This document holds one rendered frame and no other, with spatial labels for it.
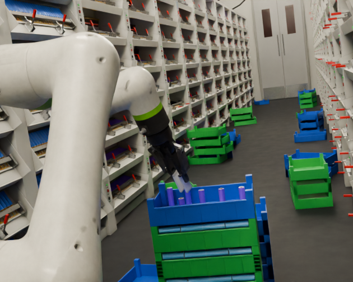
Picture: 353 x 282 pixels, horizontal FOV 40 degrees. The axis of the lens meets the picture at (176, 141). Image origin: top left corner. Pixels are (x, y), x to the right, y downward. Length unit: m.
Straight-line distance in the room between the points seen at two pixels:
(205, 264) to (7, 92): 0.76
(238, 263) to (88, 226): 0.74
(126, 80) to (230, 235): 0.52
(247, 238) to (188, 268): 0.19
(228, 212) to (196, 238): 0.12
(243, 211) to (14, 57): 0.74
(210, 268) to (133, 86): 0.56
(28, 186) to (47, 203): 1.27
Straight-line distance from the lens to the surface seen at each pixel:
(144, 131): 1.37
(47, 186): 0.78
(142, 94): 1.32
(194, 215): 1.38
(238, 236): 1.39
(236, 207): 1.36
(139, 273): 2.09
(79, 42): 0.90
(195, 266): 1.43
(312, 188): 2.73
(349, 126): 2.35
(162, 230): 1.41
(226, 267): 1.43
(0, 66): 0.96
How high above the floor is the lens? 0.83
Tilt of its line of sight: 8 degrees down
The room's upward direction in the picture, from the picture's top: 8 degrees counter-clockwise
